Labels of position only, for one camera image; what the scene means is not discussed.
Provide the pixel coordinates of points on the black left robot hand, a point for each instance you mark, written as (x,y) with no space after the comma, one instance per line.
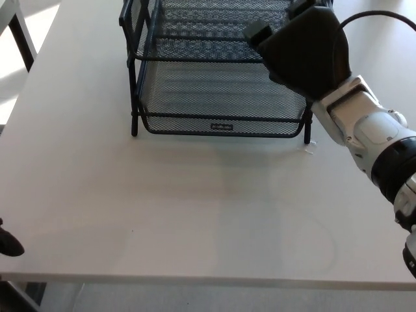
(8,243)

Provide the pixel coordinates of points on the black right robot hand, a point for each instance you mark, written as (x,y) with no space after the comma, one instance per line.
(308,52)

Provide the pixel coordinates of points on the black mesh drawer tray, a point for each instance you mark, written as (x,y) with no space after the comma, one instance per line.
(201,35)

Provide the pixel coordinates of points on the silver desk leg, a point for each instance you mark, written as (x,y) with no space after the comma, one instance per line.
(81,289)

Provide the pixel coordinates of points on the clear tape piece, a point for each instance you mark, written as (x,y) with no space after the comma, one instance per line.
(310,148)

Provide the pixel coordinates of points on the black mesh labelled bottom tray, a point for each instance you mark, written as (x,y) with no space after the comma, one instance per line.
(221,94)

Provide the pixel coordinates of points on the white side table black legs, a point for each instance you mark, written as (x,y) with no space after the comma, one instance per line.
(22,42)

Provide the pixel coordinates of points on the dark frame under desk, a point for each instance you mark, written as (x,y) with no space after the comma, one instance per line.
(19,297)

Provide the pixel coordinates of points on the black metal tray rack frame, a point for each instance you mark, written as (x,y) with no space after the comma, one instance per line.
(133,107)

